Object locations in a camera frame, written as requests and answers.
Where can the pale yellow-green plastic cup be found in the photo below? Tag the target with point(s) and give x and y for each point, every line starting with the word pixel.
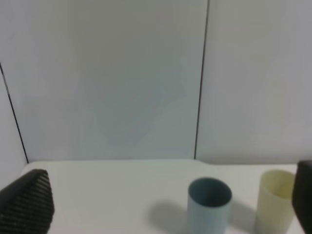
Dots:
pixel 274 213

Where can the teal green plastic cup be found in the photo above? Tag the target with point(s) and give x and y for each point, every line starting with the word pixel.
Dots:
pixel 208 206

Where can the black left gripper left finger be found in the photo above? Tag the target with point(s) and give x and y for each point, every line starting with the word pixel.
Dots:
pixel 26 205

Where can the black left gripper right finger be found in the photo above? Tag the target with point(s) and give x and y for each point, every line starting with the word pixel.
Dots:
pixel 302 195

